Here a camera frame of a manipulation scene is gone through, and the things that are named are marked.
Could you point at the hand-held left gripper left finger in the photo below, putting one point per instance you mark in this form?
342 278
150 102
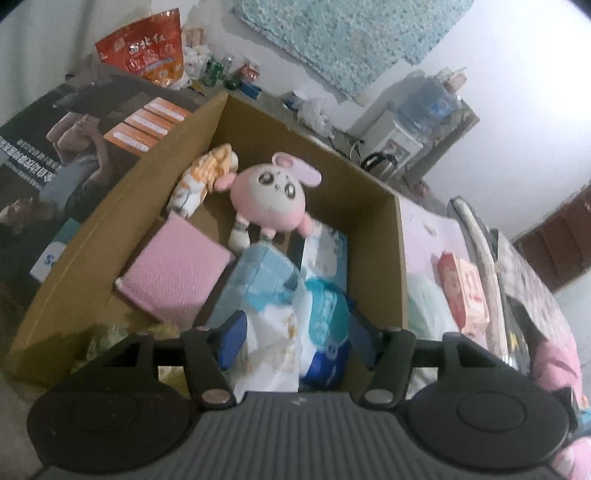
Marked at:
233 339

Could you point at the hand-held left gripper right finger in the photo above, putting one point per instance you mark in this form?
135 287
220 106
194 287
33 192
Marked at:
364 341

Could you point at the blue white tissue pack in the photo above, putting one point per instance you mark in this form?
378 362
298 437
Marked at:
328 318

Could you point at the pink plush toy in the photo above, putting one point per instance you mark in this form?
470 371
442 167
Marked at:
268 203

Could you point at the orange striped white towel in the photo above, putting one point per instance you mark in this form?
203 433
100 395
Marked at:
198 180

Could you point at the cardboard box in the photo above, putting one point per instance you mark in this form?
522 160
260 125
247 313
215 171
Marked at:
138 180

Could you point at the pink folded cloth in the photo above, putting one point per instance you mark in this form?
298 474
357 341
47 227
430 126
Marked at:
175 272

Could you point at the white blue wipes pack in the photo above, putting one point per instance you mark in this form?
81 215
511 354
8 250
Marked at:
325 249

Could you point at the red tissue pack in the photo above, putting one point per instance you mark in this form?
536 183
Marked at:
461 290

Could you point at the grey blanket yellow print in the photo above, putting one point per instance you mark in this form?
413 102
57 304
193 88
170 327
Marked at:
526 277

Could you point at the electric kettle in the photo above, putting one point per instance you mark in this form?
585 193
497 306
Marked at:
381 164

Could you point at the pink pillow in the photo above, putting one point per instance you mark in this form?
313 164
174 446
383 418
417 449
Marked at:
558 364

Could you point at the white water dispenser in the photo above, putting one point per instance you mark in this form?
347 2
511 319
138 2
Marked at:
388 134

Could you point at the brown wooden door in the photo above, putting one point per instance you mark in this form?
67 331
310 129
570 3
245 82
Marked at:
558 240

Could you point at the white plastic bag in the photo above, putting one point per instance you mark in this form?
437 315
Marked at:
314 113

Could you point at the printed poster board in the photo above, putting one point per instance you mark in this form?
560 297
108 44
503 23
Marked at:
69 152

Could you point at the small blue box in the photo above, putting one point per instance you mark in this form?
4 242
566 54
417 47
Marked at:
249 88

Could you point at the small red packet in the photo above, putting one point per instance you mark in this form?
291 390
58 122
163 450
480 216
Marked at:
248 71

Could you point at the green bottle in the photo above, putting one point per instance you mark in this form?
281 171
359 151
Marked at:
212 71

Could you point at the white snack bag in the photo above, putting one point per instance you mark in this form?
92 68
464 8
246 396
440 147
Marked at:
193 50

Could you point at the red snack bag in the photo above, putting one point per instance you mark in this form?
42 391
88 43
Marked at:
143 46

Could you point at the teal speckled wall cloth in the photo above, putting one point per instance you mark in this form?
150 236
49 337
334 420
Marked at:
351 37

